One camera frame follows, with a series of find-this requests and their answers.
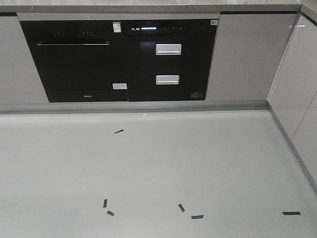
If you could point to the black disinfection cabinet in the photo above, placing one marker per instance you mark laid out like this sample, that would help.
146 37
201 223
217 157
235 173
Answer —
197 37

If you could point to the grey cabinet panel right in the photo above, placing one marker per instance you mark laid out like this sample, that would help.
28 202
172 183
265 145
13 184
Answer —
247 51

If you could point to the grey cabinet panel left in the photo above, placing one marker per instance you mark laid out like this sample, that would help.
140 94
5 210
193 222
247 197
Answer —
19 79

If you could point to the grey cabinet panel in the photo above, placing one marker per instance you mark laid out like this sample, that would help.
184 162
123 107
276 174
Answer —
247 51
19 79

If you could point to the black tape strip right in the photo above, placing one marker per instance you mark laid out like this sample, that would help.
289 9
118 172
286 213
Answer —
291 213

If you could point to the black tape strip centre lower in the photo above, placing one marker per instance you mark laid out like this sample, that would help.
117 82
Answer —
197 217

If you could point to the lower silver drawer handle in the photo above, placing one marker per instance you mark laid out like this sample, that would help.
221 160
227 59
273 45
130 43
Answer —
167 79

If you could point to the upper silver drawer handle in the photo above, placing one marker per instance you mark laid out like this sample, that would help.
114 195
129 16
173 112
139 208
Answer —
168 49

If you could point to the black tape strip centre upper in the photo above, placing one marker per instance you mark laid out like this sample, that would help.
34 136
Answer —
181 207

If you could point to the silver drawer handle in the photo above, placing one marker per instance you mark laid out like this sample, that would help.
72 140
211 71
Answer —
168 49
167 79

